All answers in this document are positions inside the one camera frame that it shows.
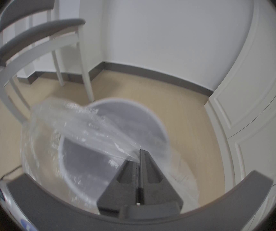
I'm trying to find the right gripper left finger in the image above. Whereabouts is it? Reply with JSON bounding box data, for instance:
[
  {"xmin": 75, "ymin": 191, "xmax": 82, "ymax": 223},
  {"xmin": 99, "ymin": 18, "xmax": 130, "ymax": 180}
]
[{"xmin": 97, "ymin": 160, "xmax": 140, "ymax": 218}]

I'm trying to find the black cable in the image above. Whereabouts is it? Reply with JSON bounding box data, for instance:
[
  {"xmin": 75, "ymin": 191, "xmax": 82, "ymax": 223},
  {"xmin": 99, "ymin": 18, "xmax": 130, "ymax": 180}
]
[{"xmin": 0, "ymin": 165, "xmax": 23, "ymax": 180}]

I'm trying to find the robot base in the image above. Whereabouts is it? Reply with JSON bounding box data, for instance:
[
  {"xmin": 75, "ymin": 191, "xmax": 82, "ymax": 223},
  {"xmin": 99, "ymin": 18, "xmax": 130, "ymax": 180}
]
[{"xmin": 0, "ymin": 180, "xmax": 40, "ymax": 231}]

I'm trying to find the white trash bin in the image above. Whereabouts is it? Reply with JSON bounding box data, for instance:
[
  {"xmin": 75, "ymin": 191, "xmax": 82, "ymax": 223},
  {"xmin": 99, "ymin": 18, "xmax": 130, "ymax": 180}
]
[{"xmin": 58, "ymin": 98, "xmax": 174, "ymax": 214}]

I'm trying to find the white wardrobe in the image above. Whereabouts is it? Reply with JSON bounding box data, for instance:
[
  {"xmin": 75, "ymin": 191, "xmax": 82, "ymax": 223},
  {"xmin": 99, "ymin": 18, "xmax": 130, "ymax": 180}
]
[{"xmin": 204, "ymin": 0, "xmax": 276, "ymax": 226}]

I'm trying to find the clear plastic bag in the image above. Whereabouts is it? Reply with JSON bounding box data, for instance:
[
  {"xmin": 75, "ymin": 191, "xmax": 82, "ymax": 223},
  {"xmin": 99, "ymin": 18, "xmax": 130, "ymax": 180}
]
[{"xmin": 20, "ymin": 99, "xmax": 177, "ymax": 214}]

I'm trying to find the grey seat white chair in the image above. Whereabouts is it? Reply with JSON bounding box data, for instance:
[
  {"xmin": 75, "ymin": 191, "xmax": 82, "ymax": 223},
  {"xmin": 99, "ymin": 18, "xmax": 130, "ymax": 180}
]
[{"xmin": 0, "ymin": 0, "xmax": 95, "ymax": 124}]

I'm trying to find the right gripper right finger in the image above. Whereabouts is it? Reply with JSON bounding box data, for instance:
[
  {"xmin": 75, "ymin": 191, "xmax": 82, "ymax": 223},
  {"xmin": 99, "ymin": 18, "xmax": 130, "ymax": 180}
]
[{"xmin": 139, "ymin": 149, "xmax": 184, "ymax": 212}]

